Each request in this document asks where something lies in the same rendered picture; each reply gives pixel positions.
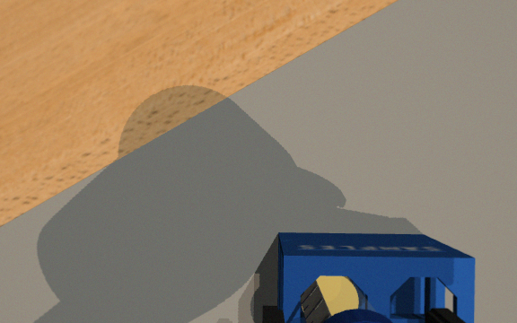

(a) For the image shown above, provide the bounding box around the blue tube rack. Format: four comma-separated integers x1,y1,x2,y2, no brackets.
277,232,475,323

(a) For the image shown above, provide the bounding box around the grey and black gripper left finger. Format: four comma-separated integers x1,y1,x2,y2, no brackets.
263,306,285,323

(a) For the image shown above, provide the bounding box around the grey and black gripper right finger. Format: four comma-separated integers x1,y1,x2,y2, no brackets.
425,308,466,323

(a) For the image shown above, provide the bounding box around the sample tube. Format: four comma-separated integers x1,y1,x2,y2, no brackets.
301,275,393,323

